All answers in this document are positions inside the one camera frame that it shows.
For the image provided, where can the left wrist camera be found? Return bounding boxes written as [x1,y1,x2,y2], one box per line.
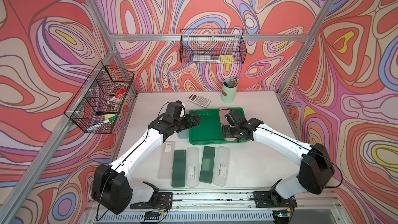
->
[165,100,186,120]

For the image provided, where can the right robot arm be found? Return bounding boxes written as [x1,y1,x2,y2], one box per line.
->
[223,114,335,199]

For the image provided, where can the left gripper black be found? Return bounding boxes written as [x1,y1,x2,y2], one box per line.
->
[171,111,201,132]

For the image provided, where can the frosted flat pencil case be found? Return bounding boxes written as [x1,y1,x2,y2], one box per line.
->
[158,142,176,179]

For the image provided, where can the black wire basket left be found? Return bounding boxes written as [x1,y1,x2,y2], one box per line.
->
[64,61,135,134]

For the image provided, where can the pale green pen cup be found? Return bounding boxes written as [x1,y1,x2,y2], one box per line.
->
[221,85,238,103]

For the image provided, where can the dark green pencil case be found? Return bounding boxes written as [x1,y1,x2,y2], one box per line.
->
[199,146,216,184]
[172,149,187,188]

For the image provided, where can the black wire basket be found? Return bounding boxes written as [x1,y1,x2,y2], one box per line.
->
[179,27,247,64]
[64,61,135,134]

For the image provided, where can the light blue pencil case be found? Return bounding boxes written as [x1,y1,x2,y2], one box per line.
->
[177,130,189,139]

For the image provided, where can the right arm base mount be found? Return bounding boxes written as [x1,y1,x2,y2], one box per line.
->
[250,190,297,209]

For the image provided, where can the black wire basket back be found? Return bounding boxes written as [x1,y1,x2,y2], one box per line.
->
[179,27,247,64]

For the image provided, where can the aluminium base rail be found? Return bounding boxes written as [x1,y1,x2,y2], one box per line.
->
[81,189,351,224]

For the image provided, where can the frosted white pencil case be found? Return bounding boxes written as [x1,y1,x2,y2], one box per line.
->
[212,146,230,187]
[186,147,200,188]

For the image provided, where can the green white marker in basket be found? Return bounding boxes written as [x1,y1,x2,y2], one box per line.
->
[86,114,116,132]

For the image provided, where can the pens in cup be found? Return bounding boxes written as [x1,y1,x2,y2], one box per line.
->
[223,78,239,88]

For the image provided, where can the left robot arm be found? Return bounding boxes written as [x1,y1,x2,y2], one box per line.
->
[91,113,201,215]

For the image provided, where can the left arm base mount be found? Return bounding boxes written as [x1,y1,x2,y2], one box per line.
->
[130,181,173,210]

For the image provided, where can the clear box in basket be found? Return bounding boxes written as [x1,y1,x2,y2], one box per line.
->
[193,55,220,63]

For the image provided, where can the green plastic storage box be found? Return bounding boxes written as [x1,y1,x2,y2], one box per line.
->
[189,107,245,146]

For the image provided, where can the red marker in basket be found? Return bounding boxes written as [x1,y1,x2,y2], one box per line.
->
[109,88,127,102]

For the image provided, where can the yellow box in basket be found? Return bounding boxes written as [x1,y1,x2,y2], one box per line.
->
[220,55,235,64]

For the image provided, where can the white calculator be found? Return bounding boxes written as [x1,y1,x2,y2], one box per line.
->
[187,93,211,108]

